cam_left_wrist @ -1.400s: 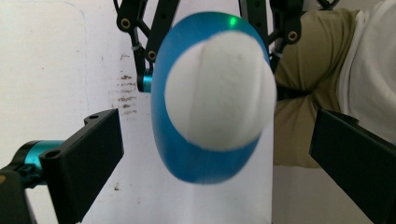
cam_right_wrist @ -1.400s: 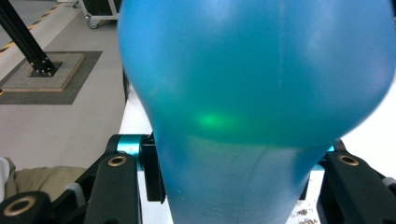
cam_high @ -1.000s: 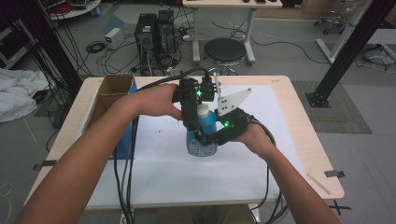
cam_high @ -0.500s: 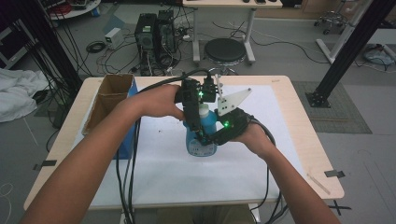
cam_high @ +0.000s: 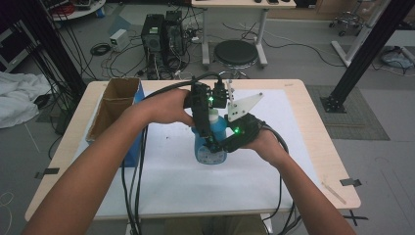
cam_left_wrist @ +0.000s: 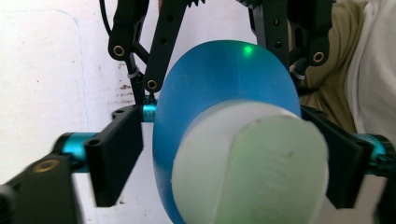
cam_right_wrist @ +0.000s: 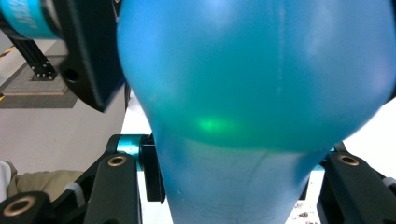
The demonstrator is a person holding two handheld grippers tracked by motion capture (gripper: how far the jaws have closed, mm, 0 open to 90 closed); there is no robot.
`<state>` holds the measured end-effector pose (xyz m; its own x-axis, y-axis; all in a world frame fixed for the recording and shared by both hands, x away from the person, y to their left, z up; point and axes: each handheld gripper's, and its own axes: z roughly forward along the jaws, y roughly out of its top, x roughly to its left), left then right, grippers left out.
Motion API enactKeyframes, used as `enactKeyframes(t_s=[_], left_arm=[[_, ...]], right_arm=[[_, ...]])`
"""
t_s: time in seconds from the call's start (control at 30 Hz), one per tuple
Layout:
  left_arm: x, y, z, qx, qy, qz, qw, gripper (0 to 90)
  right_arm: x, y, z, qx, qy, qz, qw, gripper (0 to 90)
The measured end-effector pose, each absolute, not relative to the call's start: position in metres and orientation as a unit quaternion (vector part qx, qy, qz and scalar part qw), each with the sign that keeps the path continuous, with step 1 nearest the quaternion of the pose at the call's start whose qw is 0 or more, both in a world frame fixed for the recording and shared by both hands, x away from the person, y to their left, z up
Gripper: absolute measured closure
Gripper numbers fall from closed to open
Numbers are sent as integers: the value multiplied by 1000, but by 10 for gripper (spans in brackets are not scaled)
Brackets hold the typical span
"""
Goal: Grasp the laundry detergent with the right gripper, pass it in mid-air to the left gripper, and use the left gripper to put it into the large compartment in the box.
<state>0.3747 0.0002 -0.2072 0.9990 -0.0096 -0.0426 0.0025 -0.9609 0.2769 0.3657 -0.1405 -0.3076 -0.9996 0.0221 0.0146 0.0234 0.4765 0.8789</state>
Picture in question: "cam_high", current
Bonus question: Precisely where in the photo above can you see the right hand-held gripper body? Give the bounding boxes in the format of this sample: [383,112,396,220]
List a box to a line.
[225,78,266,146]

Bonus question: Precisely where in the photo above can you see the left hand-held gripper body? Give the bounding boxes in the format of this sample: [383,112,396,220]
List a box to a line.
[183,80,229,139]

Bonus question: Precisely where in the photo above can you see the blue plastic bottle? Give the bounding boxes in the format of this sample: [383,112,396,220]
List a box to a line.
[191,108,229,165]

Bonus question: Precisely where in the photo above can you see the blue cardboard box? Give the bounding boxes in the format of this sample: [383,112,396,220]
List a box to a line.
[85,76,146,168]

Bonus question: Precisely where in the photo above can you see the person's right hand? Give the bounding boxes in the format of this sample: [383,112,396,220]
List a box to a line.
[243,121,291,168]

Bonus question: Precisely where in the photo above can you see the person's left hand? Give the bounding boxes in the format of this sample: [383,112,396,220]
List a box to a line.
[138,87,196,127]

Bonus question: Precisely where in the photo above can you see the white table mat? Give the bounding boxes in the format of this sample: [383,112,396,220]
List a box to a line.
[72,88,322,219]

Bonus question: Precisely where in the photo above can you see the black round stool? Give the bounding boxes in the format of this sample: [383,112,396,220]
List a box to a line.
[213,39,259,79]

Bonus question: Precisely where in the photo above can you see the black computer tower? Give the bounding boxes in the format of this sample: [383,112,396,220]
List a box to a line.
[164,10,185,57]
[140,13,165,53]

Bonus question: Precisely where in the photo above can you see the small white device box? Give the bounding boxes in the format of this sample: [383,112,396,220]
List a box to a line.
[109,28,130,53]

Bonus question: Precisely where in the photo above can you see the white desk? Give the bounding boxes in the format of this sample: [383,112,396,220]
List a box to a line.
[190,0,298,70]

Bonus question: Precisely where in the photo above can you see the grey floor mat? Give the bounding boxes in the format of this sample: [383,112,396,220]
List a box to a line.
[306,85,391,141]

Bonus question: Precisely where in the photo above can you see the black tape strip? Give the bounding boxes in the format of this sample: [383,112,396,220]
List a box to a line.
[339,178,362,188]
[33,167,61,180]

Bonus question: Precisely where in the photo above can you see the black tape cross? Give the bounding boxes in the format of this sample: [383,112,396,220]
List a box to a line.
[342,210,369,227]

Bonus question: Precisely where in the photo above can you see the white metal stand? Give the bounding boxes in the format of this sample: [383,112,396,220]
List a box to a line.
[331,0,392,68]

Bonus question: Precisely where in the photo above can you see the rolling chair base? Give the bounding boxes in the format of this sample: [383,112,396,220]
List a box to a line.
[329,11,365,37]

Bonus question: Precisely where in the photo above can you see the round white table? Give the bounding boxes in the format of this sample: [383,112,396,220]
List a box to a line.
[48,0,107,23]

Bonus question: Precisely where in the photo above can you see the white crumpled cloth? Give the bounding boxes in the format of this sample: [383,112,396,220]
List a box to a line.
[0,71,52,129]

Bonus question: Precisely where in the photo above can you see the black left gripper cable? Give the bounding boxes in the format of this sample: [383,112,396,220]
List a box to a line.
[120,71,224,235]

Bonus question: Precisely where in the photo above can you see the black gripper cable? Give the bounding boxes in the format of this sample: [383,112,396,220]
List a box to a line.
[260,121,297,235]
[120,71,224,235]

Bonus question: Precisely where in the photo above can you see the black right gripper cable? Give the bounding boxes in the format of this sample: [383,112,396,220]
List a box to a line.
[260,121,297,235]

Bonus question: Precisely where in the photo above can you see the black coiled cable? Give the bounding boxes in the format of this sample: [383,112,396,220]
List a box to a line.
[90,42,112,57]

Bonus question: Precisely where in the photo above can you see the black metal post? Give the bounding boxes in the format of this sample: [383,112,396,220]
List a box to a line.
[16,0,87,96]
[320,0,415,115]

